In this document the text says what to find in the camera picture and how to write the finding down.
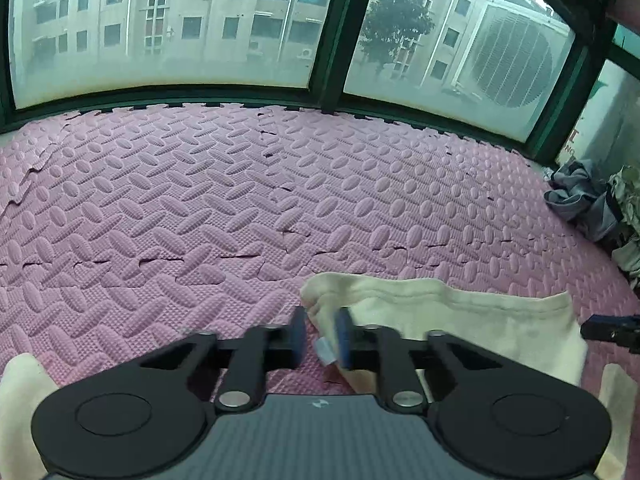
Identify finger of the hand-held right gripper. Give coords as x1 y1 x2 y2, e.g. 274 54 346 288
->
581 314 640 352

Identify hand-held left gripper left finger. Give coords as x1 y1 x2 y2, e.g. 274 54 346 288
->
139 305 307 413

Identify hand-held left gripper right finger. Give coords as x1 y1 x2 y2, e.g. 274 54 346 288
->
335 306 503 413

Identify cream long-sleeve garment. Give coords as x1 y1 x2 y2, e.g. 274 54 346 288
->
0 272 640 480

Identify pale grey-green garment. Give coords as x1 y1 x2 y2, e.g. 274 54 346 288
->
612 232 640 288

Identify grey garment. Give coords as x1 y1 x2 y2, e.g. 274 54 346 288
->
544 159 623 253

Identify olive crumpled garment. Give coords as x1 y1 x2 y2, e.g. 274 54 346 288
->
606 165 640 233

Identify pink foam puzzle mat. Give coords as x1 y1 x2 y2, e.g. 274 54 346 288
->
0 102 640 480

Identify white louvred unit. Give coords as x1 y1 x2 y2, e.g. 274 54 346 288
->
452 0 576 108

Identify green tree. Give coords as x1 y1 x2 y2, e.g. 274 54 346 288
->
359 0 436 73

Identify beige apartment building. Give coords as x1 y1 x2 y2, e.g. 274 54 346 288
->
10 0 551 91

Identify white wall poster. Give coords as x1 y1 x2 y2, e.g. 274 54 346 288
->
555 60 640 166

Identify green window frame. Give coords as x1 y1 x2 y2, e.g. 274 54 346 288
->
0 0 640 163

